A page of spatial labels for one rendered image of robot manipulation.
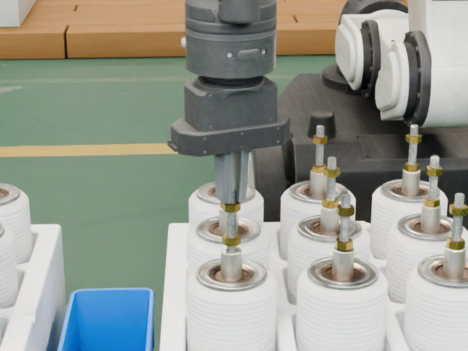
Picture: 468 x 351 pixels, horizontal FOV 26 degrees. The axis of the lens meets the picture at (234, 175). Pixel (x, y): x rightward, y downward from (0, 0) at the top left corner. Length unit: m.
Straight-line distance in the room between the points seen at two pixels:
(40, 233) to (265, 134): 0.47
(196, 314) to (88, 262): 0.67
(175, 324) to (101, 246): 0.65
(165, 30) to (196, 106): 2.08
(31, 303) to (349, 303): 0.37
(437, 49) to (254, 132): 0.53
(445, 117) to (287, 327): 0.50
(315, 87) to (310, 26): 1.02
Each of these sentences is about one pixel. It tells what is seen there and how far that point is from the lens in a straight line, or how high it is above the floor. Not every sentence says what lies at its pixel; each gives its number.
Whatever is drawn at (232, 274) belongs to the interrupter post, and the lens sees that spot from 1.06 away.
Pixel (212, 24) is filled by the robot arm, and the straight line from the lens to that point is 0.95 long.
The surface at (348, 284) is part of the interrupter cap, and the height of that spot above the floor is 0.25.
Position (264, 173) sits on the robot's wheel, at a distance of 1.59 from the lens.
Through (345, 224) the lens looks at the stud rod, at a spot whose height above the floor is 0.31.
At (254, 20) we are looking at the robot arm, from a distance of 0.92.
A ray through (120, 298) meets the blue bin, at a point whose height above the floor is 0.11.
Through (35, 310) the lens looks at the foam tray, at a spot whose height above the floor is 0.18.
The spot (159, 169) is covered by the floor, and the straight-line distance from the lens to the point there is 2.11.
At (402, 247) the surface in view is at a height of 0.24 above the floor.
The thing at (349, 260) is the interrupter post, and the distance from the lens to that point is 1.07.
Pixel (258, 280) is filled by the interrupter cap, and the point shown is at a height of 0.25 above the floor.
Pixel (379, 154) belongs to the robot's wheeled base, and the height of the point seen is 0.19.
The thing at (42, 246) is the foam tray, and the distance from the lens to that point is 1.34.
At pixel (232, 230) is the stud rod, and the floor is 0.31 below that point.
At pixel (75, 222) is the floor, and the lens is 1.87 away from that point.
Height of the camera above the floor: 0.72
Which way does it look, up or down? 20 degrees down
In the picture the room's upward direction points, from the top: straight up
